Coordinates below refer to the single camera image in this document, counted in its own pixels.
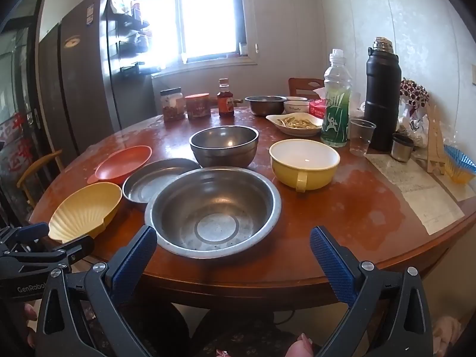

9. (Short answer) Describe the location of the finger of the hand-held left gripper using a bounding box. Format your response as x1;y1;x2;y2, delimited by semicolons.
0;236;95;268
0;222;50;253

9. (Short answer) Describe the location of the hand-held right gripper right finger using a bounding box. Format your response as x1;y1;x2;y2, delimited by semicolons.
310;226;434;357

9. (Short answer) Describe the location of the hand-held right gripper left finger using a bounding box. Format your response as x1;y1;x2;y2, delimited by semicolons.
35;225;159;357

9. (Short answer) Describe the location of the yellow shell-shaped plate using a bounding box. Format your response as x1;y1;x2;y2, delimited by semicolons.
48;182;123;244

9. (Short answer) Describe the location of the shallow steel plate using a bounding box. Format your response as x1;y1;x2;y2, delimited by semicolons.
122;158;201;204

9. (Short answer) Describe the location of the orange plastic plate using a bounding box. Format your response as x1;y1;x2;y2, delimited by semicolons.
87;145;153;185

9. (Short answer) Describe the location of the large steel basin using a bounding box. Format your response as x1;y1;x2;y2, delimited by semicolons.
144;167;282;259

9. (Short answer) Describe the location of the yellow bowl with handle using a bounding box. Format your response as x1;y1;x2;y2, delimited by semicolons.
269;139;341;193

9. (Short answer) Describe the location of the deep steel bowl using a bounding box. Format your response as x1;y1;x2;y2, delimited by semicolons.
189;126;259;169

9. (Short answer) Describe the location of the person's left hand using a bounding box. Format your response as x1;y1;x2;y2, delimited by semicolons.
23;302;38;349

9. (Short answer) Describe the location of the person's right hand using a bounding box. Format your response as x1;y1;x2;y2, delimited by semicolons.
287;333;317;357

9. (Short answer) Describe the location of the handwritten paper sheet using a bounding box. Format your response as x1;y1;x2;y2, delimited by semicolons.
366;152;465;236

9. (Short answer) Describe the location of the clear plastic cup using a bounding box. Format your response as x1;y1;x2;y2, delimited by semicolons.
349;118;377;156

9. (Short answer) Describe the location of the black framed glass door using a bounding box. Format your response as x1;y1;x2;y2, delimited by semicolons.
0;0;49;224

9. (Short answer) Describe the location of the steel thermos cup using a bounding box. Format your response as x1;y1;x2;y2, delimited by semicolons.
391;134;414;163

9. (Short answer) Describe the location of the green drink bottle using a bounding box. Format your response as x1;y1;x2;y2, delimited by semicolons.
320;48;352;148

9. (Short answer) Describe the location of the white dish with food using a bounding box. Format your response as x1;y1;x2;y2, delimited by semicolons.
265;112;323;137

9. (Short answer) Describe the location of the red tissue pack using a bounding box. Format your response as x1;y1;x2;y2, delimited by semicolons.
308;98;328;118

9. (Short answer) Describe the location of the wooden tower model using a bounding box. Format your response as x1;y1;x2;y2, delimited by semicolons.
424;102;447;175

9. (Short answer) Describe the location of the white ceramic bowl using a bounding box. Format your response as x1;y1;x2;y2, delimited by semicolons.
283;97;311;114

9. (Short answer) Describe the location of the blue paper baking cup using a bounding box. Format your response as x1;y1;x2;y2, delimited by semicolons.
444;145;476;184

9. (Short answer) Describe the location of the clear jar black lid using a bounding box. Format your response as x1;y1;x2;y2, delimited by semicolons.
160;88;186;123

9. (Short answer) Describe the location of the grey refrigerator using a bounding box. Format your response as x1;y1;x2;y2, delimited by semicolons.
37;0;157;164

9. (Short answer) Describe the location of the black thermos flask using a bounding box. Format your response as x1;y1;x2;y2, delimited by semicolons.
363;37;400;152

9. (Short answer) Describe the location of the small steel bowl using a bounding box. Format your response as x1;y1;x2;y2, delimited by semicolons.
244;95;289;117

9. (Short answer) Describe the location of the red jar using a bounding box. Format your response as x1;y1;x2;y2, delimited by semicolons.
185;93;211;120

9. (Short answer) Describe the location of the wooden chair back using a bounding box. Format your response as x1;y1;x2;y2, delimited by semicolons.
288;78;326;99

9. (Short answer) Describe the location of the brown sauce bottle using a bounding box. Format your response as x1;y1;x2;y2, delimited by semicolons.
217;78;235;117

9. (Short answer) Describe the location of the wrapped flower bouquet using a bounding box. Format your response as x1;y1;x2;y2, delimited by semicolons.
398;77;432;147

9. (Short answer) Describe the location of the black magnetic fridge shelf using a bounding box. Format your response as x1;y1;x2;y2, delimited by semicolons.
120;62;151;77

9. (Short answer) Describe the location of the window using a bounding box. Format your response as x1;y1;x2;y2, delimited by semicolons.
132;0;257;68

